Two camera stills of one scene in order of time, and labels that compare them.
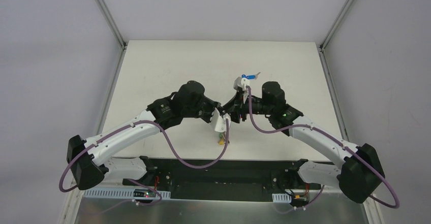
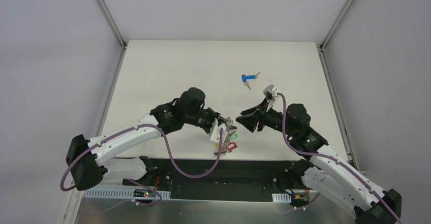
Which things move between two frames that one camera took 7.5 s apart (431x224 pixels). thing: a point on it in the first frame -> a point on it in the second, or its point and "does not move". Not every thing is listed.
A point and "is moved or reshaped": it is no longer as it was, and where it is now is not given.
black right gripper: [238, 108] -> [262, 116]
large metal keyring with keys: [222, 137] is moved or reshaped
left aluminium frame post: [104, 8] does not move
